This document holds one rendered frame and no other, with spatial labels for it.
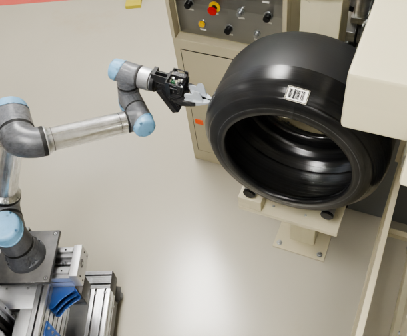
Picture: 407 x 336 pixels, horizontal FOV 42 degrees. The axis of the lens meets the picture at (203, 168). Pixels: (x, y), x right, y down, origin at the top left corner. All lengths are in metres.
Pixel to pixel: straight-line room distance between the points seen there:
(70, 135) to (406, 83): 1.07
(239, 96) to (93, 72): 2.45
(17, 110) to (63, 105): 1.93
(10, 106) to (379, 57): 1.17
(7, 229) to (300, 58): 1.15
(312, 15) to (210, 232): 1.49
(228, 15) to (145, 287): 1.38
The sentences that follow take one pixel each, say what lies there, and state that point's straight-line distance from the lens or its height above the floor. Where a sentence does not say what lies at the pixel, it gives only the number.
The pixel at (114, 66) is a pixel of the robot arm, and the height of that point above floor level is 1.32.
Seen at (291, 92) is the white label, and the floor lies 1.45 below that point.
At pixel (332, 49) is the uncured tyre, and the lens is 1.56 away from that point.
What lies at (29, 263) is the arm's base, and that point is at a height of 0.76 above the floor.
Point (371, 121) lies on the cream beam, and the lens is 1.09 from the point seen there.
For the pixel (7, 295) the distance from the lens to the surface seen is 2.25.
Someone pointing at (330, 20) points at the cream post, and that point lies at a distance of 1.75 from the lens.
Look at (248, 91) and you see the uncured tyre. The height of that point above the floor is 1.42.
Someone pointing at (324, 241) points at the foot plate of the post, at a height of 0.01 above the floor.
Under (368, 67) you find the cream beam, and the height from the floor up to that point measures 1.78.
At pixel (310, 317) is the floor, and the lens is 2.67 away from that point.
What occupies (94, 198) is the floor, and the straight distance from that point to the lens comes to 3.15.
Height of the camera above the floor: 2.47
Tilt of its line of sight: 52 degrees down
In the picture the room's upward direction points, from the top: 10 degrees counter-clockwise
